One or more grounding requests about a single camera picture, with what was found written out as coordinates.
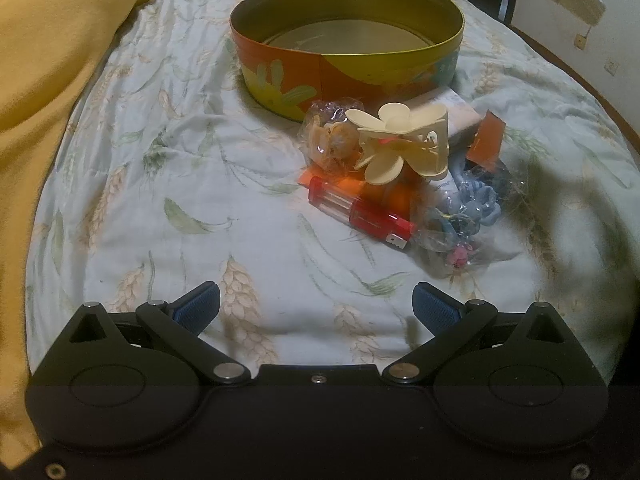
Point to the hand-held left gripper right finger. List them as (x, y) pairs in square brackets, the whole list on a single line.
[(435, 305)]

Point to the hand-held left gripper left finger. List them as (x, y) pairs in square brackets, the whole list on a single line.
[(197, 305)]

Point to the clear packet of blue scrunchies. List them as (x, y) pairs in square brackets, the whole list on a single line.
[(472, 200)]

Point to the orange cream tube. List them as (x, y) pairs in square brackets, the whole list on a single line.
[(387, 200)]

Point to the red lighter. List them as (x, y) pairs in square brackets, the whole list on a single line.
[(360, 207)]

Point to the cream flower hair claw clip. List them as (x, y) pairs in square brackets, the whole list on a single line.
[(382, 167)]

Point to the white and pink box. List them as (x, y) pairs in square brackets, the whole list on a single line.
[(462, 115)]

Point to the round orange and green tin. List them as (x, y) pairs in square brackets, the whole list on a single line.
[(280, 67)]

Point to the leaf print bed cover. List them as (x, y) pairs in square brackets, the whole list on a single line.
[(175, 160)]

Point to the yellow blanket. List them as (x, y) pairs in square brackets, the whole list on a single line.
[(50, 110)]

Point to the white wall socket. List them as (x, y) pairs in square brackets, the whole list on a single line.
[(611, 66), (580, 41)]

